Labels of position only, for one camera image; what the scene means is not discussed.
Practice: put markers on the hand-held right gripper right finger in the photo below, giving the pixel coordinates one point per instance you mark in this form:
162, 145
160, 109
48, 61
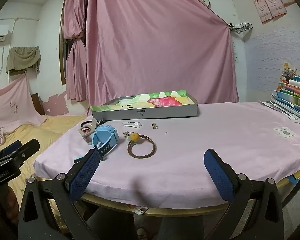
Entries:
218, 177

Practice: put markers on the grey tray box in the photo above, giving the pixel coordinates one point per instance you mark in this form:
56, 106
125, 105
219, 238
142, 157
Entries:
145, 113

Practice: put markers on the person's left hand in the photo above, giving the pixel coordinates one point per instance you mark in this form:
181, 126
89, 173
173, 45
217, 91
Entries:
12, 205

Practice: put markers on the stack of books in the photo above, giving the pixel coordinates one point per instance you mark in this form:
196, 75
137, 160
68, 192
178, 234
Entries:
292, 97

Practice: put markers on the blue watch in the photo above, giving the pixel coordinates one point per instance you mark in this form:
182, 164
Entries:
106, 135

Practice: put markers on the pink embroidered sheet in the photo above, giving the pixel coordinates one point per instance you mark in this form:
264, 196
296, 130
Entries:
12, 100

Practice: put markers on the large pink backdrop curtain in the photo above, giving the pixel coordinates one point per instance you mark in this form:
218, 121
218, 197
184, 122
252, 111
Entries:
155, 50

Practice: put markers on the pink window curtain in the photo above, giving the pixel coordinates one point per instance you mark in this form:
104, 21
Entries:
75, 42

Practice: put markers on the white hair clip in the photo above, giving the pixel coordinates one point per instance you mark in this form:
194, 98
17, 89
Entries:
131, 124

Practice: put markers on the round wooden table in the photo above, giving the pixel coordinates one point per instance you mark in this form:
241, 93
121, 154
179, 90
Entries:
190, 211

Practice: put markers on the small silver earring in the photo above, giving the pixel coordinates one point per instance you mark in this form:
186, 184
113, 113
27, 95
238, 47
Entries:
126, 134

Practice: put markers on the white cloth label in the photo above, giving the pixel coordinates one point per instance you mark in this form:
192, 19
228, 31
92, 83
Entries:
284, 132

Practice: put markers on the yellow bed blanket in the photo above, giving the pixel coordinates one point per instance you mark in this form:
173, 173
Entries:
47, 130

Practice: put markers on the olive hanging cloth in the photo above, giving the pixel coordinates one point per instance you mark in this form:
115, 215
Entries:
23, 57

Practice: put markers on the round wall clock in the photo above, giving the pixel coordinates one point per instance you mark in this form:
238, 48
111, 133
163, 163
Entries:
204, 0

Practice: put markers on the colourful printed towel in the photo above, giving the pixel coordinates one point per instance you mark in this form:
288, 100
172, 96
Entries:
162, 100

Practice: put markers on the wooden headboard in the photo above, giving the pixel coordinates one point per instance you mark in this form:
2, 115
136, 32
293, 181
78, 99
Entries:
38, 103

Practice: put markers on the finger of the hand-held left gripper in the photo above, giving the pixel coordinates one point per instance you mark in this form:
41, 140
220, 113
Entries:
13, 147
27, 150

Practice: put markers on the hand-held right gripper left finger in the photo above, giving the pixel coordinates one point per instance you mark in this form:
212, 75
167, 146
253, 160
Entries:
86, 175

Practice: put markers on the wooden window frame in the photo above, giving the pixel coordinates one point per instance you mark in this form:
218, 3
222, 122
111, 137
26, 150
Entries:
62, 62

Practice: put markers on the printed paper scrap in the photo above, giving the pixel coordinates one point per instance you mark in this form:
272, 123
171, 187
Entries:
139, 209

